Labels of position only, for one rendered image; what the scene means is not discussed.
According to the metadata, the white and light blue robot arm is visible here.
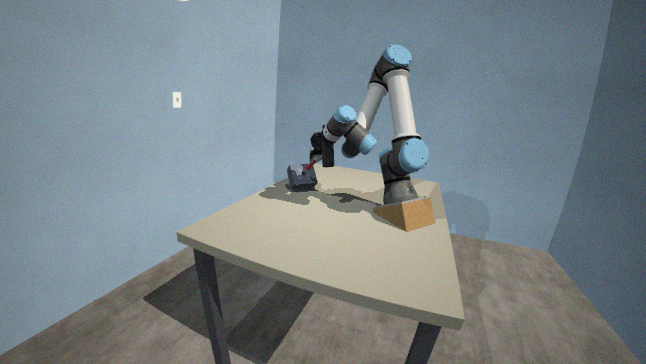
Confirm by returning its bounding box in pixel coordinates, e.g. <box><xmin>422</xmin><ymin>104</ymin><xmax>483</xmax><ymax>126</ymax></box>
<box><xmin>323</xmin><ymin>44</ymin><xmax>429</xmax><ymax>205</ymax></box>

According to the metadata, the dark grey sloped panel with square hole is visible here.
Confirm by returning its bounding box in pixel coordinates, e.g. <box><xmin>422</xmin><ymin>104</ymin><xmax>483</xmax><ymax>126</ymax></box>
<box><xmin>286</xmin><ymin>164</ymin><xmax>318</xmax><ymax>192</ymax></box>

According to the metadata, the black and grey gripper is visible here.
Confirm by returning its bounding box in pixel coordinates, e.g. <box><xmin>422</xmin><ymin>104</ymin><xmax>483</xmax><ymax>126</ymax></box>
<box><xmin>309</xmin><ymin>132</ymin><xmax>335</xmax><ymax>163</ymax></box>

